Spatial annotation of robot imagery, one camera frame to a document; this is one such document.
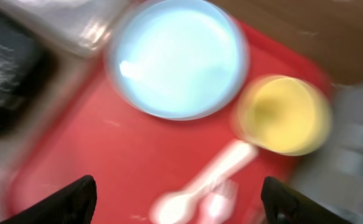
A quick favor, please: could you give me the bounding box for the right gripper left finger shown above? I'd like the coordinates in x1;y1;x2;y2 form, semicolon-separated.
0;175;97;224

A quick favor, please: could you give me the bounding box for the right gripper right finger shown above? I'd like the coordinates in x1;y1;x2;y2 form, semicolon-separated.
261;176;351;224

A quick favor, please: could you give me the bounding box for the yellow plastic cup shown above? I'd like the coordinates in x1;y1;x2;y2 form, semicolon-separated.
233;74;332;156

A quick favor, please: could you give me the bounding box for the light blue plate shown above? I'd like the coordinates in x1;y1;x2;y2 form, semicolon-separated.
105;0;250;121

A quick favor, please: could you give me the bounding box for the grey dishwasher rack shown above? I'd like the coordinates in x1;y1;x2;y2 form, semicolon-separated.
291;83;363;223

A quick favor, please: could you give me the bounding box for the white plastic fork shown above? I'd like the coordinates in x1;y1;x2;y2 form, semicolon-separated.
197;179;238;224

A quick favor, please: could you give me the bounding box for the red serving tray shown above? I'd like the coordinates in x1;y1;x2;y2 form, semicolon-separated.
4;20;332;223

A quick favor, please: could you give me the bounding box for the white plastic spoon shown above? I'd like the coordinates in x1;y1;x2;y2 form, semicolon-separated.
149;140;258;224

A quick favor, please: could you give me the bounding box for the clear plastic bin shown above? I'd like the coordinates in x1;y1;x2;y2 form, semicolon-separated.
0;0;132;57

